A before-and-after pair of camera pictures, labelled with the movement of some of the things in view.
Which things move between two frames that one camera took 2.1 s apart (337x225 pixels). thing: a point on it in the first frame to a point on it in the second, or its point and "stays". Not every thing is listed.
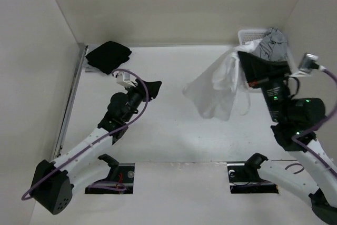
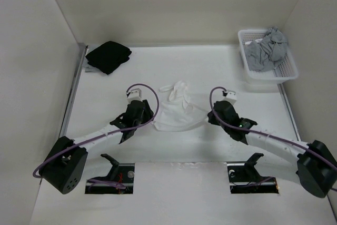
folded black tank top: x=108 y=57 stays
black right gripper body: x=273 y=71 to x=214 y=119
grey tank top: x=273 y=46 stays
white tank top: x=223 y=84 to x=180 y=113
